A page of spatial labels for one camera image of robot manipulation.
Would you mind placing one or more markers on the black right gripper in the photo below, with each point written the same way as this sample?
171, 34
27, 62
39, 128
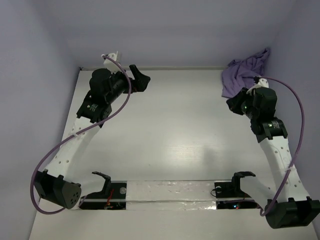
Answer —
238, 100

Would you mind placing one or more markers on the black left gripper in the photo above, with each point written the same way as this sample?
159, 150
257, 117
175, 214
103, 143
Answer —
140, 81

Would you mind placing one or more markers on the purple t shirt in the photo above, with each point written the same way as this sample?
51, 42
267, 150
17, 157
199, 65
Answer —
239, 73

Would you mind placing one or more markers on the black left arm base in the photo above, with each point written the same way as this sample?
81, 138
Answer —
111, 197

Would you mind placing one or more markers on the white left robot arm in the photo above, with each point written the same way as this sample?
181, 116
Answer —
54, 184

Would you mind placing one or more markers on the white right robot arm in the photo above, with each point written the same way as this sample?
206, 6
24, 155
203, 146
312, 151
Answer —
291, 204

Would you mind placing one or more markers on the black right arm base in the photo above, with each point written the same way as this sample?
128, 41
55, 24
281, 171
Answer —
229, 196

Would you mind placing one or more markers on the silver tape strip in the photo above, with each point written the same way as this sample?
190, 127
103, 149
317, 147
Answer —
183, 195

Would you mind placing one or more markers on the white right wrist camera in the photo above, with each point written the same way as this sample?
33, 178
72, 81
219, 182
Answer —
259, 82

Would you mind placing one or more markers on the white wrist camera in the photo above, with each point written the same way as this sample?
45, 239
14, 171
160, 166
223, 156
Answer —
259, 82
112, 60

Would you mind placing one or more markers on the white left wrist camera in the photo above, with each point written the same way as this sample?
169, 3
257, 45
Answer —
112, 60

